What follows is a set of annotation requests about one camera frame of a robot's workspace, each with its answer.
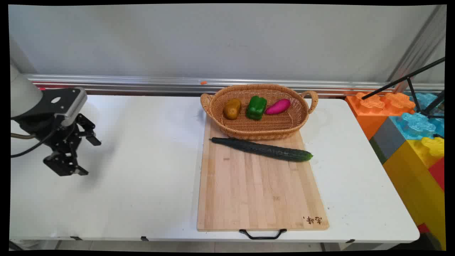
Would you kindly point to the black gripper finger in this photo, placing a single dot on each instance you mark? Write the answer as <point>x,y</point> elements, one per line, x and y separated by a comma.
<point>64,165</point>
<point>90,137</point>

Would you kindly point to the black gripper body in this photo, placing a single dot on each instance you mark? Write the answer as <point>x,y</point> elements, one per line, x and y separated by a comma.
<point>53,133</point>

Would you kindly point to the long dark green cucumber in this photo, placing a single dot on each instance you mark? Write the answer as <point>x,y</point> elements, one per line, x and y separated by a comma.
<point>263,149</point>

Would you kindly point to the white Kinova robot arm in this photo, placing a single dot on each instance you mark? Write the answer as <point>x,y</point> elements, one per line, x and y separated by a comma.
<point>23,94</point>

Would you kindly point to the brown potato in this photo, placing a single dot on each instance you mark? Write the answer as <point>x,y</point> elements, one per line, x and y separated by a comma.
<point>232,108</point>

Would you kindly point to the green bell pepper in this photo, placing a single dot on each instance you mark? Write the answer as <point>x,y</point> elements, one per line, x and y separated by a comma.
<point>256,107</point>

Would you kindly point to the pink sweet potato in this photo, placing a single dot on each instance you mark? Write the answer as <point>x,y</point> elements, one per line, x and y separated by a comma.
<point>278,106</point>

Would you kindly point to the orange foam block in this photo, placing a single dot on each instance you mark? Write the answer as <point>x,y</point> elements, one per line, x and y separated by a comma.
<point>369,110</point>

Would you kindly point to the grey foam block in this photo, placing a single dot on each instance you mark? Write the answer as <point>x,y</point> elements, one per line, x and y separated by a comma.
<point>387,140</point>

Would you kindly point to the blue foam block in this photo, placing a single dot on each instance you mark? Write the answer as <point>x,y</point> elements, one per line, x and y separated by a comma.
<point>417,124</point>

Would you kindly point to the black tripod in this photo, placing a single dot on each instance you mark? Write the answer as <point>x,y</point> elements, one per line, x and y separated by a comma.
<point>419,89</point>

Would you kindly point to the red foam block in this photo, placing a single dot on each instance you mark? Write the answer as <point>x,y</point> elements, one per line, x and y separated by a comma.
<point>438,172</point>

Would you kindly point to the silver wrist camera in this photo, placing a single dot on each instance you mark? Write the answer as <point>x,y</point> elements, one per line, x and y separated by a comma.
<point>75,105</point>

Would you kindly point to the aluminium rail along wall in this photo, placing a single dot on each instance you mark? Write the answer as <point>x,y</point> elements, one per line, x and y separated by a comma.
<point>142,83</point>

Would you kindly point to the aluminium diagonal post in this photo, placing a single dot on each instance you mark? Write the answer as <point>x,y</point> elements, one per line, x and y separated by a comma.
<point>421,42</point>

